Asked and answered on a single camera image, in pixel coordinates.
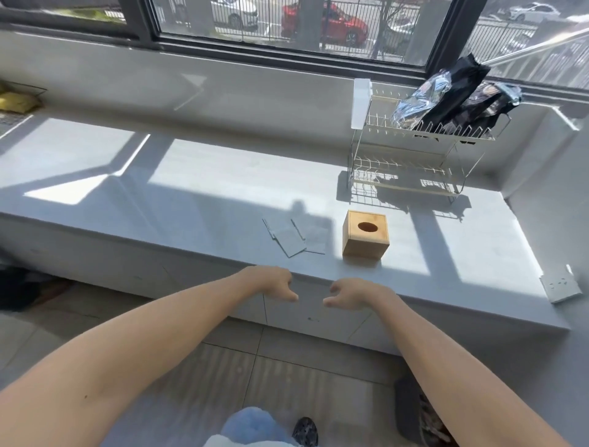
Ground person's left hand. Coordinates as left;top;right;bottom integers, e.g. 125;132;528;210
241;266;300;304

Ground person's right hand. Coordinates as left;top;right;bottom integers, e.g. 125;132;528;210
322;278;381;318

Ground person's right forearm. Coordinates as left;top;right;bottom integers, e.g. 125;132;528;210
364;286;572;447

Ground person's left forearm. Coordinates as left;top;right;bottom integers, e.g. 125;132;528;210
0;269;258;447

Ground grey sample tile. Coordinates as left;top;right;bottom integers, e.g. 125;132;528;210
290;218;328;255
262;218;307;258

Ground wooden tissue box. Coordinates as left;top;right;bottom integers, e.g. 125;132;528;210
342;209;391;262

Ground person's black patterned shoe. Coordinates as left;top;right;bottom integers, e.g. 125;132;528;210
292;416;319;447

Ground dark waste bin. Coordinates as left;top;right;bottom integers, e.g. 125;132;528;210
394;377;457;446

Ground person's light blue clothing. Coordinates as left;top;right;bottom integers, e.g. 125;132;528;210
204;406;301;447

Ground white rack side holder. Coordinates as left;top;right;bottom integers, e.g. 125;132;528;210
351;78;373;131

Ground silver foil bag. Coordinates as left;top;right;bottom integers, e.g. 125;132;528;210
391;70;455;132

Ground black plastic bag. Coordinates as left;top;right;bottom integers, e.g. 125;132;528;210
415;53;491;135

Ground dark printed snack bag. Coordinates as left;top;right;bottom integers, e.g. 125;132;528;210
453;81;524;140

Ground black metal fence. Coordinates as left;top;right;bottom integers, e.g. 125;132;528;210
152;0;589;88

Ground red car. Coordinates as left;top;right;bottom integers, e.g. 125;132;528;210
281;1;369;47

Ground white car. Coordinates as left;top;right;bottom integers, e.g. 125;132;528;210
496;2;563;24
210;0;259;31

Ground yellow sponge cloth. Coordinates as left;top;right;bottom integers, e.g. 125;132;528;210
0;91;43;113

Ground two-tier wire dish rack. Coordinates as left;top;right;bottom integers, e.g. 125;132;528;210
347;87;512;206

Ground white wall socket plate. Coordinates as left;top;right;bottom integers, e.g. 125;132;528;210
539;264;583;304

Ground black window frame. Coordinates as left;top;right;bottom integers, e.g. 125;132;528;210
0;0;589;99

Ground wire basket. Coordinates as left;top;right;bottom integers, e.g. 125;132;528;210
0;80;48;140

